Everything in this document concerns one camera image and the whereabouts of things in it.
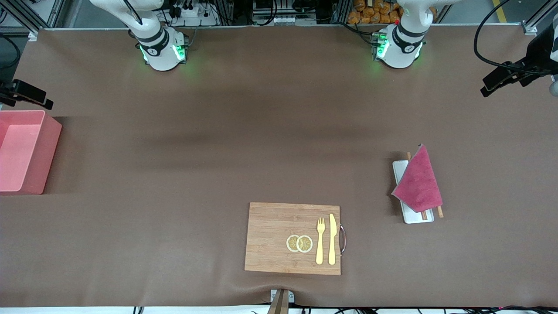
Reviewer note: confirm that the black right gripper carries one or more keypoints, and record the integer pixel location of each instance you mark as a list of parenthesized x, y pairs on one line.
[(8, 93)]

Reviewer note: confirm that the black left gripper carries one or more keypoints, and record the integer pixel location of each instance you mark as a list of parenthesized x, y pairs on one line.
[(538, 56)]

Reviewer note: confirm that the red cloth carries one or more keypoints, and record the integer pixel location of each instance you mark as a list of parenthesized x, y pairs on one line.
[(418, 183)]

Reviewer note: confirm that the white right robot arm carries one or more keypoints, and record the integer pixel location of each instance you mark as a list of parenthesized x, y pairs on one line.
[(159, 52)]

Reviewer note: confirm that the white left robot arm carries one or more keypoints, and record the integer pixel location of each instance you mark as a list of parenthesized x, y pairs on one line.
[(401, 48)]

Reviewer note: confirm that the pink plastic bin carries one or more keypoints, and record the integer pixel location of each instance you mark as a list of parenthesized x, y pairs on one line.
[(26, 152)]

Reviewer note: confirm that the white rectangular tray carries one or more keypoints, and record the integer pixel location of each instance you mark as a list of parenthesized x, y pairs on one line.
[(399, 174)]

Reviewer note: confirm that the pile of orange food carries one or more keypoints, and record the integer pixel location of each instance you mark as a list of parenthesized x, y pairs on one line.
[(370, 13)]

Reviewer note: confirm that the white power strip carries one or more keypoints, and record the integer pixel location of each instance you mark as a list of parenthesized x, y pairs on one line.
[(192, 13)]

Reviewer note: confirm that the grey equipment rack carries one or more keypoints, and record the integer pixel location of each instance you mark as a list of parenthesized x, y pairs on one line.
[(283, 17)]

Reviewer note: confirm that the yellow knife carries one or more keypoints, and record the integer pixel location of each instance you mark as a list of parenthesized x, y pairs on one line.
[(332, 240)]

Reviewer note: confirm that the yellow fork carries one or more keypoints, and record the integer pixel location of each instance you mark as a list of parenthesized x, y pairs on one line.
[(320, 244)]

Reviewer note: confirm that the lemon slice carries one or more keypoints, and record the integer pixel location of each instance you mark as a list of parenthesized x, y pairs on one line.
[(291, 243), (305, 244)]

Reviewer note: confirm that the wooden cutting board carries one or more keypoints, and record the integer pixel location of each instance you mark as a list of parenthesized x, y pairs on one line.
[(274, 235)]

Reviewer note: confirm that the aluminium frame profile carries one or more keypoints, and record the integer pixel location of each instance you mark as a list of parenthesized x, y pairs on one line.
[(538, 19), (30, 22)]

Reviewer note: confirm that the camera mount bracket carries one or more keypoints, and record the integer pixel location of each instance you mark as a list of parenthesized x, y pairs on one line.
[(281, 301)]

